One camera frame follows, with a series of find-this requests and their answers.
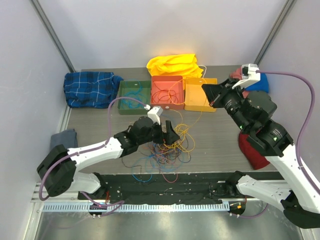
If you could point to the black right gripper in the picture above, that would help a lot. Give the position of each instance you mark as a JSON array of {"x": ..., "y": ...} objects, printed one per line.
[{"x": 214, "y": 91}]

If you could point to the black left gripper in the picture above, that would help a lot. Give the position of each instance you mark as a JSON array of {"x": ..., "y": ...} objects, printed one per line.
[{"x": 167, "y": 138}]

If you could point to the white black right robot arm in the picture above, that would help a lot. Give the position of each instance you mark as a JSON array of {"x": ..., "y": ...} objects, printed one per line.
[{"x": 300, "y": 203}]

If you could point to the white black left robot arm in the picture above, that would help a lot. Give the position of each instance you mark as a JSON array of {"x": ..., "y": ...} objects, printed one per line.
[{"x": 60, "y": 171}]

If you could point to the yellow plastic bin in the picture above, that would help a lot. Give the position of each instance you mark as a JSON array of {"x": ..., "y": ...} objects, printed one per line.
[{"x": 195, "y": 97}]

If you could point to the pink cloth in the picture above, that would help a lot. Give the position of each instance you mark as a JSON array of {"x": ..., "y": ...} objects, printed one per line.
[{"x": 237, "y": 74}]

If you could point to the yellow cloth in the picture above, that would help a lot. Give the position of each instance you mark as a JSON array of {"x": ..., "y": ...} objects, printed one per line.
[{"x": 184, "y": 65}]

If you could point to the red plastic bin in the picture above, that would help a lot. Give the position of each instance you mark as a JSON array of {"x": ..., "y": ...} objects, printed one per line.
[{"x": 167, "y": 92}]

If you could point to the blue towel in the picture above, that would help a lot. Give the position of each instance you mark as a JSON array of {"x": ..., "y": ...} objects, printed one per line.
[{"x": 262, "y": 85}]

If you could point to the green plastic bin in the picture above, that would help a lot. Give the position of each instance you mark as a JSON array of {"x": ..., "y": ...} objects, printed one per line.
[{"x": 135, "y": 89}]

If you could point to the dark red cloth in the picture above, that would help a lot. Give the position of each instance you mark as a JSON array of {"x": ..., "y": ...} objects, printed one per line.
[{"x": 256, "y": 160}]

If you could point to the blue plaid cloth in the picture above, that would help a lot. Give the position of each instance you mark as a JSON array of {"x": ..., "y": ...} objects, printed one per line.
[{"x": 91, "y": 89}]

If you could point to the grey cloth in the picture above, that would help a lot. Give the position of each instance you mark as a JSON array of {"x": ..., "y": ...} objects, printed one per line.
[{"x": 67, "y": 138}]

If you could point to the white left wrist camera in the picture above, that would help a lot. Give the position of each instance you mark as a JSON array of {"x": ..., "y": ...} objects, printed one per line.
[{"x": 154, "y": 113}]

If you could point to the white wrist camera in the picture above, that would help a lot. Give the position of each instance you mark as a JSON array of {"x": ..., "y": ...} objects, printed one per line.
[
  {"x": 154, "y": 113},
  {"x": 250, "y": 76}
]

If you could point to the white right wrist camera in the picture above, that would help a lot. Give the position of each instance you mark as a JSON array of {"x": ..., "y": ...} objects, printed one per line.
[{"x": 250, "y": 76}]

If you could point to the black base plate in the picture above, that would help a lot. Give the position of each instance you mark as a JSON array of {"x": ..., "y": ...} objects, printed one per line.
[{"x": 166, "y": 189}]

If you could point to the grey right corner rail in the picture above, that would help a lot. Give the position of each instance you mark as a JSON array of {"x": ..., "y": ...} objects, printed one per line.
[{"x": 275, "y": 29}]

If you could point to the grey corner rail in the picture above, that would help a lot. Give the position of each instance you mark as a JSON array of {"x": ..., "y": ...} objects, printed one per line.
[
  {"x": 52, "y": 34},
  {"x": 275, "y": 29}
]

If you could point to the white slotted cable duct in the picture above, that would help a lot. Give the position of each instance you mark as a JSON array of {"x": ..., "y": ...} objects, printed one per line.
[{"x": 76, "y": 207}]

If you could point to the grey left corner rail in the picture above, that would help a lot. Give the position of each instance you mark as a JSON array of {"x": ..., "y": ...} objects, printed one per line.
[{"x": 52, "y": 34}]

